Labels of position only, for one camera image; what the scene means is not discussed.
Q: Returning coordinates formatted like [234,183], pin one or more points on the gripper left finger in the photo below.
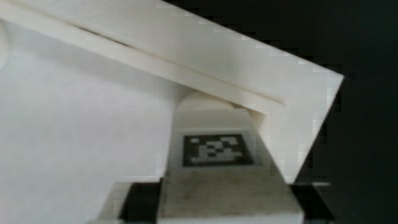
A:
[131,205]

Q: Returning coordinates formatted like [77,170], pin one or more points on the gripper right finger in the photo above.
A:
[310,191]

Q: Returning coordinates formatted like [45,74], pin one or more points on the white table leg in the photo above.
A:
[223,185]

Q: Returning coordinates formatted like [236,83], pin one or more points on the white square tabletop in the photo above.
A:
[104,60]

